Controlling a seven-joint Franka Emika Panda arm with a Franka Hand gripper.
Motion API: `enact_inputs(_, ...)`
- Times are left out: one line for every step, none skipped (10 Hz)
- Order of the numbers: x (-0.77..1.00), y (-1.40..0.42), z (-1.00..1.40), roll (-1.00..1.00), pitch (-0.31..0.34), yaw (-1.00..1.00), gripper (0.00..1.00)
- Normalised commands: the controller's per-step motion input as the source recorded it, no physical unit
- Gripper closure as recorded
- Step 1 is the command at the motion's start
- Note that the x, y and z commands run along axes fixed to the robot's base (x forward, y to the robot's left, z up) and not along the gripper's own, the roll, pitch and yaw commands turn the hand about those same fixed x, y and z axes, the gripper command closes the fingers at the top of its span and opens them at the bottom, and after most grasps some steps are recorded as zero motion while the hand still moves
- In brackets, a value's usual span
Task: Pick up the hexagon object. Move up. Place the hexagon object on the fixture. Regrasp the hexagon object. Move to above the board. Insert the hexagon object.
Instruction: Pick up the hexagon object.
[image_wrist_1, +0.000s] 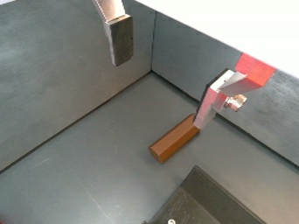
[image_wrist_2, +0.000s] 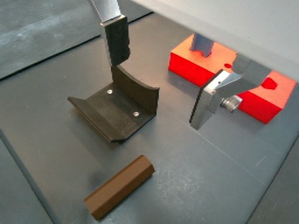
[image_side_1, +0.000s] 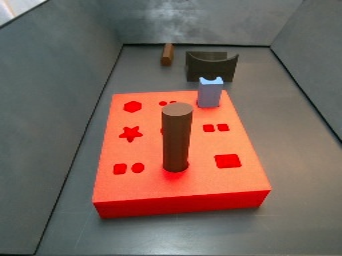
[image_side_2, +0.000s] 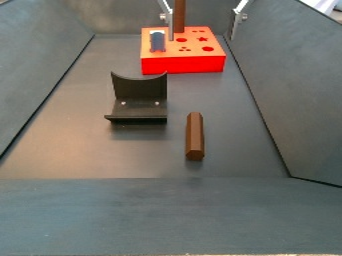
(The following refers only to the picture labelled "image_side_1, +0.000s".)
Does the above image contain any brown hexagon peg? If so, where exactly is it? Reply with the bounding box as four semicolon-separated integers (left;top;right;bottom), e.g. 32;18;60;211
160;43;173;66

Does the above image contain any dark brown cylinder peg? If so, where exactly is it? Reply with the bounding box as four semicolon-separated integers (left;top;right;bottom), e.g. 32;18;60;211
161;102;193;173

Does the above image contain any light blue notched peg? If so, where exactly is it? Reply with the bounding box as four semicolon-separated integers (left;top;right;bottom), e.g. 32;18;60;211
197;77;223;108

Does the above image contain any red shape sorting block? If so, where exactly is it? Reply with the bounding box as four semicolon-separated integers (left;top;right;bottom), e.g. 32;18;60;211
92;91;271;218

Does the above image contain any black curved cradle stand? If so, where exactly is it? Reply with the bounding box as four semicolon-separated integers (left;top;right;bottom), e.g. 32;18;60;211
185;51;239;82

